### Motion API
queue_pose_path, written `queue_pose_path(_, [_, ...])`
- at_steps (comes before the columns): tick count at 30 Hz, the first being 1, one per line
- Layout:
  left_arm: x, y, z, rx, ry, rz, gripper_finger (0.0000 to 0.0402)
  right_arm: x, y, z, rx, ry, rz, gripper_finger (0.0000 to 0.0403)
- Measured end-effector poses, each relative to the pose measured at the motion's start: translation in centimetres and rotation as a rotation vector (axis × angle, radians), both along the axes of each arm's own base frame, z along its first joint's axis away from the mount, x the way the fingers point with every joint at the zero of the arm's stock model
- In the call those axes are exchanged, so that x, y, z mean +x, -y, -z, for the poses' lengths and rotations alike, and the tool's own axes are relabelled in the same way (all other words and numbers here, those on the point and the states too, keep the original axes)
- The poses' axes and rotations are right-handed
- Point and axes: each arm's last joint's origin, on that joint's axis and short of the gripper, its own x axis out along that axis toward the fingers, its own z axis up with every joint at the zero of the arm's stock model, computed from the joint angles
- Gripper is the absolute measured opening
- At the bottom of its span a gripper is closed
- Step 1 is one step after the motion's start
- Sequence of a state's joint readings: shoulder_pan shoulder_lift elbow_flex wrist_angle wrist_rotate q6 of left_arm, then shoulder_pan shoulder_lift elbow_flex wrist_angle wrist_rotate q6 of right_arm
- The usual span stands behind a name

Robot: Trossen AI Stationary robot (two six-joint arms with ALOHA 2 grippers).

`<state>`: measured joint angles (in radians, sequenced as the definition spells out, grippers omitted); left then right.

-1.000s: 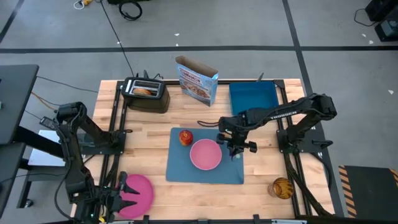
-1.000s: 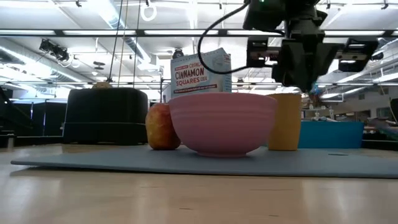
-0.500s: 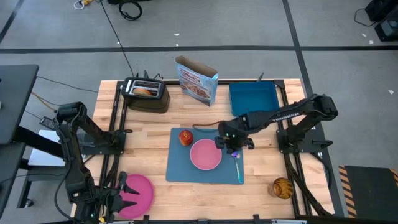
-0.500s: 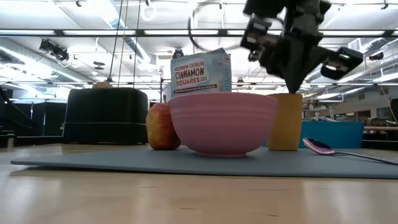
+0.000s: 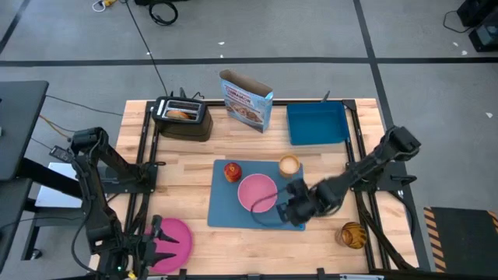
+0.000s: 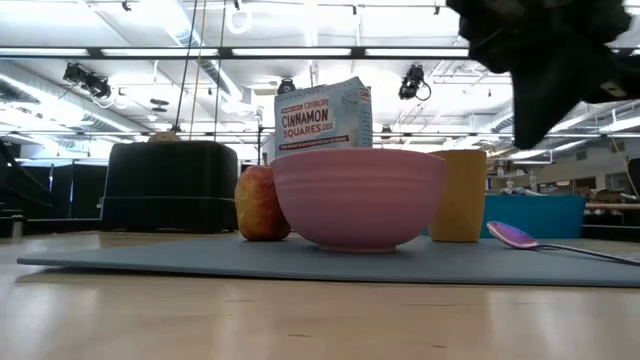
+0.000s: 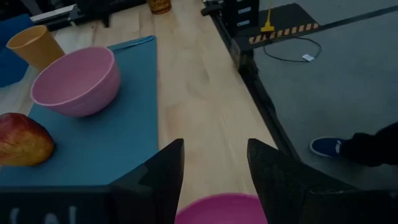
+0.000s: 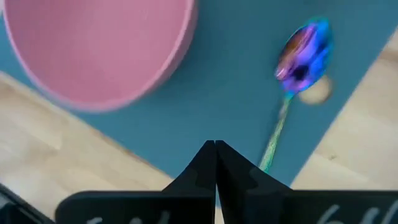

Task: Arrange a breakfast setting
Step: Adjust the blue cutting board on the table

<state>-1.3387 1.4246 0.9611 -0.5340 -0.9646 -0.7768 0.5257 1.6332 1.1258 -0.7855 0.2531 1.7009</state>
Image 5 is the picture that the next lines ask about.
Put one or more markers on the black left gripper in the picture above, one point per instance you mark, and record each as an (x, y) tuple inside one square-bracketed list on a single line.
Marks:
[(142, 253)]

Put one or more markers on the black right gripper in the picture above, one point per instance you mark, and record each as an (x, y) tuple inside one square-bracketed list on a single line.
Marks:
[(297, 204)]

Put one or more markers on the magenta plate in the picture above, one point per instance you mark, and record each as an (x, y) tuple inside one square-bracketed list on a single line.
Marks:
[(183, 233)]

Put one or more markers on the pink bowl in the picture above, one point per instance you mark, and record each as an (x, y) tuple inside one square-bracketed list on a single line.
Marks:
[(254, 192)]

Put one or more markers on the yellow cup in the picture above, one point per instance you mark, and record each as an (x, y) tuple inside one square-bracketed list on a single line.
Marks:
[(289, 166)]

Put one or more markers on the red yellow apple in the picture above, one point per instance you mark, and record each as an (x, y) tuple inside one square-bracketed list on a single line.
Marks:
[(232, 172)]

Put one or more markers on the blue cinnamon cereal box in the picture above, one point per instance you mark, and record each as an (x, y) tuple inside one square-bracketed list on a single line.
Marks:
[(249, 105)]

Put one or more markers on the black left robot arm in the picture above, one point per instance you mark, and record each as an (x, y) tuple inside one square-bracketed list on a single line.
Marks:
[(97, 218)]

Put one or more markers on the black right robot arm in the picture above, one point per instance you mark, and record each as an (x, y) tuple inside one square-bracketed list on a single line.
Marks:
[(362, 171)]

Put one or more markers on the blue grey placemat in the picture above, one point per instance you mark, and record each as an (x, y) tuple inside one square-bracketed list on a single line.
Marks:
[(225, 210)]

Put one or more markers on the amber ribbed glass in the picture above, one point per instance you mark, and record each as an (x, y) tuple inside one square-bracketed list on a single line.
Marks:
[(352, 235)]

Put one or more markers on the teal plastic bin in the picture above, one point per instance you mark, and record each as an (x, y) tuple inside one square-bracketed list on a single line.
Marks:
[(317, 124)]

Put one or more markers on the black two-slot toaster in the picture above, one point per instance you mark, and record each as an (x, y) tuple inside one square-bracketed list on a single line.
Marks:
[(186, 130)]

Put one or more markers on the white flat panel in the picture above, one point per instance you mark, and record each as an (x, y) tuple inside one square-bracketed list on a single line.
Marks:
[(54, 196)]

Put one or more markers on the black power adapter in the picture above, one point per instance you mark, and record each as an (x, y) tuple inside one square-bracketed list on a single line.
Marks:
[(60, 154)]

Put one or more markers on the black desk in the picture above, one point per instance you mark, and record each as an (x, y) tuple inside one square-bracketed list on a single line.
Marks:
[(19, 124)]

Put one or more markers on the black hazard-striped mat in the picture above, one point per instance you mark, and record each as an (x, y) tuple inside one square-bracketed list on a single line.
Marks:
[(463, 237)]

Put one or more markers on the black equipment case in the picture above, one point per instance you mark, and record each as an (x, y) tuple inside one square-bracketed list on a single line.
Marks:
[(482, 27)]

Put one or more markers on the black table frame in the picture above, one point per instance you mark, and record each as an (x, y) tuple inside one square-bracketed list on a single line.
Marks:
[(281, 102)]

